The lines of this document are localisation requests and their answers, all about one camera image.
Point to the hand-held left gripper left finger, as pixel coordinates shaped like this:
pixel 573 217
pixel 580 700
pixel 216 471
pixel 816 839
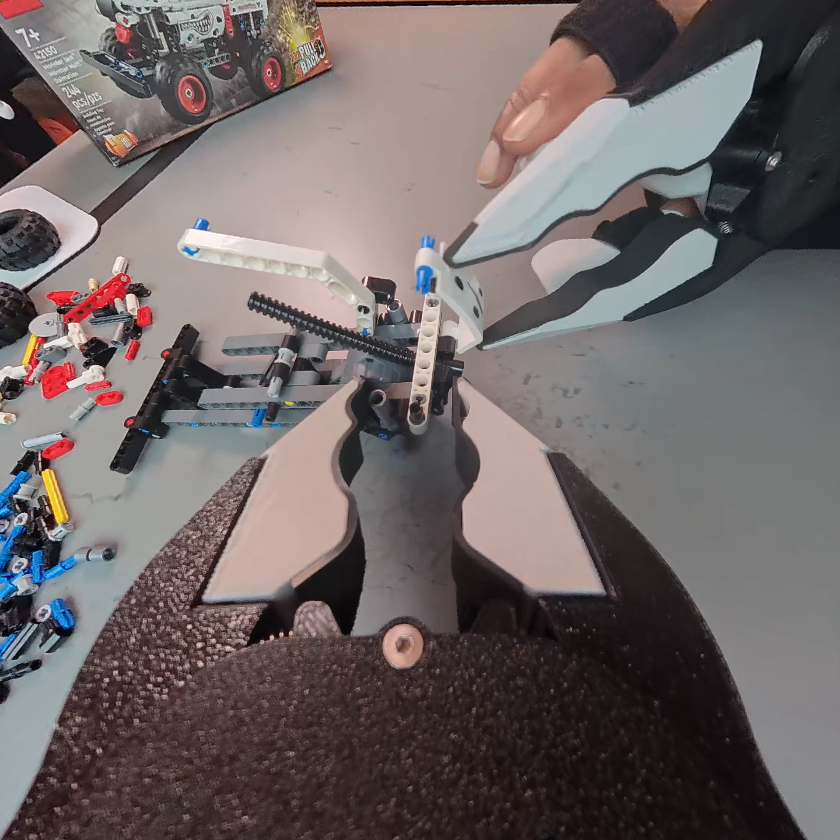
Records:
pixel 282 525

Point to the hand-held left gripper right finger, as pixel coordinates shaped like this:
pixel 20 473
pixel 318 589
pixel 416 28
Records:
pixel 525 525

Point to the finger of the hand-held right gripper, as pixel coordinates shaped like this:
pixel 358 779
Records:
pixel 643 289
pixel 623 151

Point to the grey black toy chassis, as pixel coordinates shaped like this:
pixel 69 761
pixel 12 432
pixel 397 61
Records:
pixel 223 401

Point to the white spotted toy panel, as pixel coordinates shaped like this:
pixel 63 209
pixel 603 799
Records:
pixel 466 295

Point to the grey desk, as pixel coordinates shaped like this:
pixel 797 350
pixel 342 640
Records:
pixel 394 131

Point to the person's right hand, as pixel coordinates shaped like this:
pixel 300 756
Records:
pixel 544 111

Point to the grey toy axle connector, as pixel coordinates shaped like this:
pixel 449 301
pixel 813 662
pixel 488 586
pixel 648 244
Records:
pixel 92 554

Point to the yellow toy axle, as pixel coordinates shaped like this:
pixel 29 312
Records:
pixel 54 495

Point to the pile of blue black pins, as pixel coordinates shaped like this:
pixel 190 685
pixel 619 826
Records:
pixel 56 613

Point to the pile of red white pieces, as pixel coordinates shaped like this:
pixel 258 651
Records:
pixel 98 298

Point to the black toy tire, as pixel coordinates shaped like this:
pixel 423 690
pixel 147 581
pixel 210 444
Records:
pixel 16 315
pixel 29 239

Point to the toy truck box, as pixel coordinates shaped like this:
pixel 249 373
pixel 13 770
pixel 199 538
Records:
pixel 197 85

